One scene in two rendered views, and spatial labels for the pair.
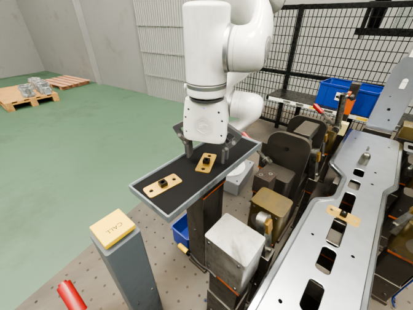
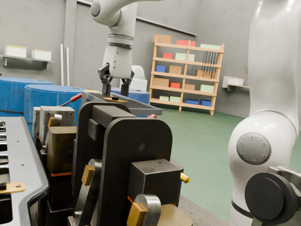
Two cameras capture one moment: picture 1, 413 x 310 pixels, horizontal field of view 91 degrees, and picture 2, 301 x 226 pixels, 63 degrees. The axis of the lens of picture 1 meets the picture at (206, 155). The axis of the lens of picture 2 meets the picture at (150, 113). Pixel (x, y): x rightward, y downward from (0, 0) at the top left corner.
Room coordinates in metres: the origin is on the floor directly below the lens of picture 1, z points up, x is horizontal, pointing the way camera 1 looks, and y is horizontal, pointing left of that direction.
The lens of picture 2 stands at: (0.80, -0.76, 1.27)
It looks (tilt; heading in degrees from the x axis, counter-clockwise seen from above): 9 degrees down; 107
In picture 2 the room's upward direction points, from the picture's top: 7 degrees clockwise
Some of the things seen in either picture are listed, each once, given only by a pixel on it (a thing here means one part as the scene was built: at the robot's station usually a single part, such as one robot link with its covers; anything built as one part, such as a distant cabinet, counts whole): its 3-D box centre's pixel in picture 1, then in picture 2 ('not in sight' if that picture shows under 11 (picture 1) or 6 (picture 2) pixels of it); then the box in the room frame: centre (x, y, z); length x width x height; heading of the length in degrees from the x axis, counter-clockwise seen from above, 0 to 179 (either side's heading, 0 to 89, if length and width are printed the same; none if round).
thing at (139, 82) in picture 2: not in sight; (133, 86); (-2.43, 7.32, 0.72); 0.80 x 0.66 x 1.43; 58
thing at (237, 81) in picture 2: not in sight; (235, 81); (0.94, 8.94, 1.31); 0.47 x 0.40 x 0.26; 148
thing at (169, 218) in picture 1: (204, 163); (116, 101); (0.43, 0.01, 1.16); 0.37 x 0.14 x 0.02; 139
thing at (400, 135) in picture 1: (394, 156); not in sight; (0.87, -0.98, 0.88); 0.08 x 0.08 x 0.36; 49
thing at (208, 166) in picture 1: (206, 161); (115, 98); (0.43, 0.00, 1.17); 0.08 x 0.04 x 0.01; 164
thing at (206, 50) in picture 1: (208, 44); (122, 15); (0.43, 0.00, 1.44); 0.09 x 0.08 x 0.13; 70
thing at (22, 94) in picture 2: not in sight; (39, 125); (-1.27, 1.55, 0.50); 1.36 x 0.84 x 1.01; 148
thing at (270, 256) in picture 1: (258, 279); (43, 194); (0.29, -0.15, 0.85); 0.04 x 0.03 x 0.29; 139
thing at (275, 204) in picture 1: (257, 240); (67, 191); (0.38, -0.16, 0.89); 0.12 x 0.08 x 0.38; 49
